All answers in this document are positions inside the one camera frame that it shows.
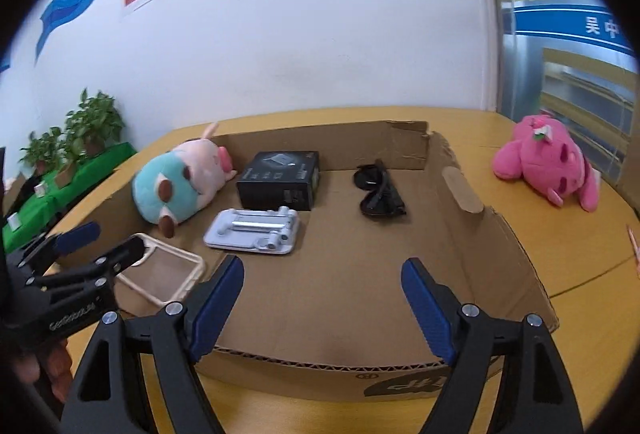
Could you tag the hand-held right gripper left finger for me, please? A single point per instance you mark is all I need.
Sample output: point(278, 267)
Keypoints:
point(215, 304)

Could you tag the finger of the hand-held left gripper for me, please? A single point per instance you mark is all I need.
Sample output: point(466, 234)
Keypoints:
point(77, 236)
point(125, 254)

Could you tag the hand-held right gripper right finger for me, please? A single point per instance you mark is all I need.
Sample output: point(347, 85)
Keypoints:
point(427, 309)

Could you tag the beige phone case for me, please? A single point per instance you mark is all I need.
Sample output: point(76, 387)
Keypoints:
point(192, 276)

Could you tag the white folding phone stand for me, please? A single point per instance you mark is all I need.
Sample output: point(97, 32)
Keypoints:
point(250, 229)

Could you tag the brown cardboard box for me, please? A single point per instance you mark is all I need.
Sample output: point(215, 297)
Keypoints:
point(350, 274)

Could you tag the black sunglasses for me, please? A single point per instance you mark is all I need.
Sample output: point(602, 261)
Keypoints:
point(377, 196)

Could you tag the person's left hand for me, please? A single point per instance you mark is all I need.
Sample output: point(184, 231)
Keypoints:
point(55, 369)

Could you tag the green tablecloth side table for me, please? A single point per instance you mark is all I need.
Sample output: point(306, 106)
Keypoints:
point(95, 171)

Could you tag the small potted green plant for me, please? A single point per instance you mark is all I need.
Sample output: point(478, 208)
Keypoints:
point(70, 159)
point(42, 149)

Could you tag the pink and teal pig plush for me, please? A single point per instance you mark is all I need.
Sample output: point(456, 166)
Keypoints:
point(170, 186)

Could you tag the large potted green plant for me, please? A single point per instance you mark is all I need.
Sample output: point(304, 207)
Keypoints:
point(97, 119)

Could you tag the black product box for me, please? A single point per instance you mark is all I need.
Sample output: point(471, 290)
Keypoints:
point(280, 179)

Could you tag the pink bear plush toy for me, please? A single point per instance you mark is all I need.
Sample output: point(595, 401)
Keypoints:
point(545, 164)

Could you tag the pink plastic spoon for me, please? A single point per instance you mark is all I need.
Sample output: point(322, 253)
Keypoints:
point(634, 241)

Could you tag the blue door banner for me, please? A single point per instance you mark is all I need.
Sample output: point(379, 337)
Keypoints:
point(565, 21)

